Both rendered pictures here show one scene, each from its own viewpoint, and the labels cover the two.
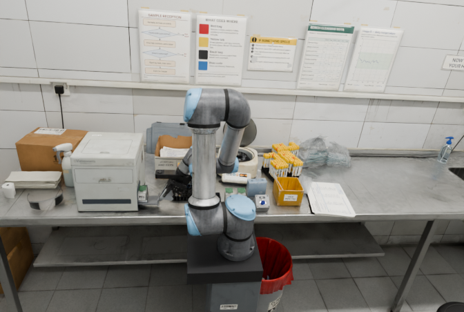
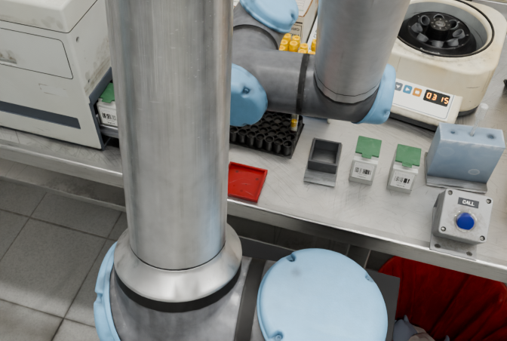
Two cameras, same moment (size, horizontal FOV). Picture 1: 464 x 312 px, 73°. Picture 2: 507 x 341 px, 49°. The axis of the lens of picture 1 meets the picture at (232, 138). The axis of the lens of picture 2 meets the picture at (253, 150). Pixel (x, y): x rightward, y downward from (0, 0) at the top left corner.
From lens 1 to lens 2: 0.79 m
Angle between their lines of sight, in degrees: 30
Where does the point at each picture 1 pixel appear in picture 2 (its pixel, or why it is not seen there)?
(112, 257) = (117, 195)
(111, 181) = (17, 62)
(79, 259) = (56, 183)
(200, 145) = (126, 44)
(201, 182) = (142, 207)
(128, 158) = (44, 5)
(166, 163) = not seen: hidden behind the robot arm
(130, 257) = not seen: hidden behind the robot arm
